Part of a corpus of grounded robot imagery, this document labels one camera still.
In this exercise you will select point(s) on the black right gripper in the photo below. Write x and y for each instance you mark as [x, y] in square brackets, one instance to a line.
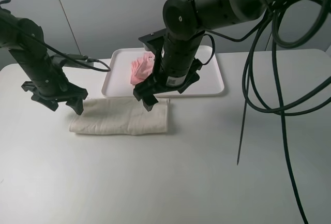
[173, 70]

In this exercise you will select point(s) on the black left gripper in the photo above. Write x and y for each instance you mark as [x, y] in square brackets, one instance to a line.
[49, 84]

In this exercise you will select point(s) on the pink towel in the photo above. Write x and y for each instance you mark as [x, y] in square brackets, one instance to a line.
[141, 68]

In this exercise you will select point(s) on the cream white towel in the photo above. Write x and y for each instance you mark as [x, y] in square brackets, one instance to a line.
[120, 116]

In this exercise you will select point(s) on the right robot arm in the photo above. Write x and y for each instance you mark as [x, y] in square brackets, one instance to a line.
[188, 21]

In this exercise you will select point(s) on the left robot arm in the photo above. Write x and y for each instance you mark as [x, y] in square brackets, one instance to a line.
[22, 36]

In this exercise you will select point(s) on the white rectangular plastic tray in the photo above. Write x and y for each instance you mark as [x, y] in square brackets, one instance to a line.
[117, 81]

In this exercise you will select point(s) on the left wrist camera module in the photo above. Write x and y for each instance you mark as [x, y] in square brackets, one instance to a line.
[76, 61]

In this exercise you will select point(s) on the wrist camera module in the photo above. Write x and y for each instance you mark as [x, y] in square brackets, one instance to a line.
[76, 61]
[154, 41]

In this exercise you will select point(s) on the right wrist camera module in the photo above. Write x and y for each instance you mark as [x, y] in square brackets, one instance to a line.
[154, 41]

